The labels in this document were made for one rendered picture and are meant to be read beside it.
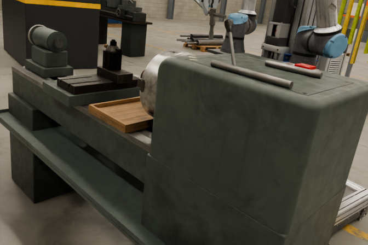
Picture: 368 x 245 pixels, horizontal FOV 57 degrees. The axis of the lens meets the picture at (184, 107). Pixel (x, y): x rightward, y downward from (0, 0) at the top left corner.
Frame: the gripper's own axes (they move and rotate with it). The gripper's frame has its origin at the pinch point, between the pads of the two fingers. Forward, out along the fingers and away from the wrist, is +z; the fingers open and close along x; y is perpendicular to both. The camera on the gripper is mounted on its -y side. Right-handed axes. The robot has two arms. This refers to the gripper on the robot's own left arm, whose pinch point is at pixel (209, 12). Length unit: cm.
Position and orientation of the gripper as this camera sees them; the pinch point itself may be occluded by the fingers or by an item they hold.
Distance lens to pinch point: 135.3
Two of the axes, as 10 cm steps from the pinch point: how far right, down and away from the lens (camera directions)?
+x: -9.3, 0.7, -3.6
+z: -0.7, 9.3, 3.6
